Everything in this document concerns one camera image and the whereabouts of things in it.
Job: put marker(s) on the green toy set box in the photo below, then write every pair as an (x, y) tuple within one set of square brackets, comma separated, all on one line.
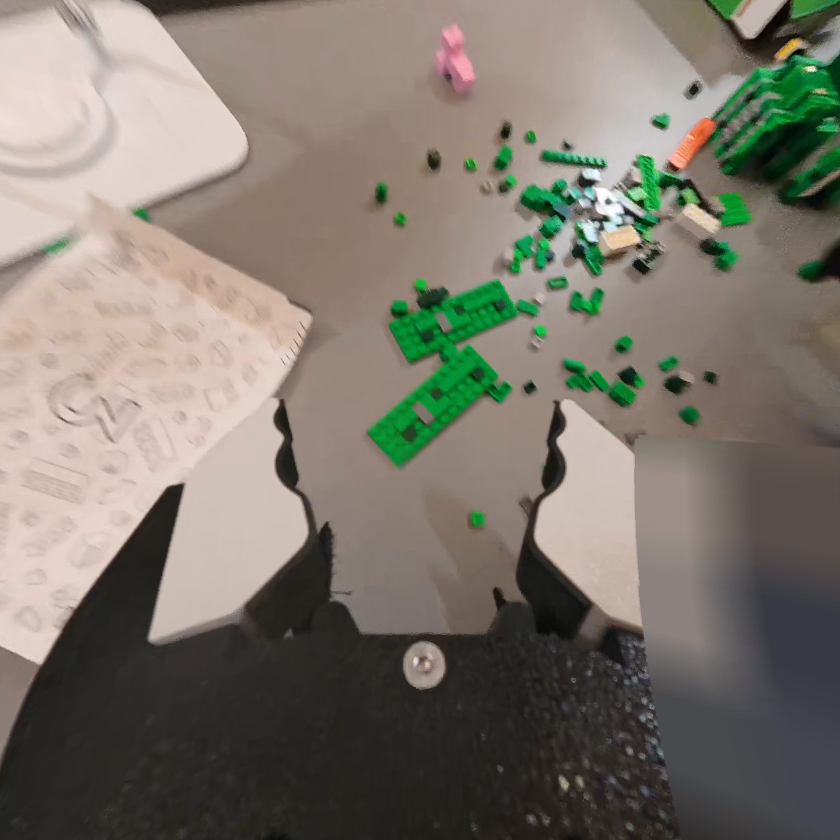
[(761, 13)]

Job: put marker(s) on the pink toy pig figure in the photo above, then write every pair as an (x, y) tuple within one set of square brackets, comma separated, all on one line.
[(455, 62)]

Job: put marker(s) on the narrow green ten-stud plate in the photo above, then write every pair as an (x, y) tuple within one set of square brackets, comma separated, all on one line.
[(574, 158)]

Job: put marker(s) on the orange brick separator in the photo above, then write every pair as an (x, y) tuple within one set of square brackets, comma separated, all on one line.
[(690, 143)]

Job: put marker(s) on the white toy brick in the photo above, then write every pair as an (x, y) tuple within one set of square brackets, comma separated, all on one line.
[(619, 241), (698, 219)]

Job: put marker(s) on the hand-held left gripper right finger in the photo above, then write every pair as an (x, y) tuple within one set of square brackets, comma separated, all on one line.
[(584, 518)]

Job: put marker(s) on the pile of loose green bricks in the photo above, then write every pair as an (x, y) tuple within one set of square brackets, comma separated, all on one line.
[(590, 223)]

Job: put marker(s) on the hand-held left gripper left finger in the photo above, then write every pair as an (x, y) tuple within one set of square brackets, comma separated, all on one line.
[(229, 525)]

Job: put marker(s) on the built green brick assembly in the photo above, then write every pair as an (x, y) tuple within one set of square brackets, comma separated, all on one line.
[(781, 124)]

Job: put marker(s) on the green base plate with tiles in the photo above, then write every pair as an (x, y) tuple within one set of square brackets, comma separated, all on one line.
[(433, 407), (453, 318)]

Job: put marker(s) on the white rounded tray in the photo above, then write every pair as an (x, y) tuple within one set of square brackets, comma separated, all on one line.
[(177, 118)]

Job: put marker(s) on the clear plastic bag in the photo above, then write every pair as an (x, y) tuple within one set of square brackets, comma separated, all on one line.
[(59, 131)]

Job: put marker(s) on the small green single brick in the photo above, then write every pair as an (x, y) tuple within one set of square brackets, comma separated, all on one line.
[(477, 520)]

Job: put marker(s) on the white printed paper bag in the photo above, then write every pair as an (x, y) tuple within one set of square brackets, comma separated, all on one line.
[(131, 394)]

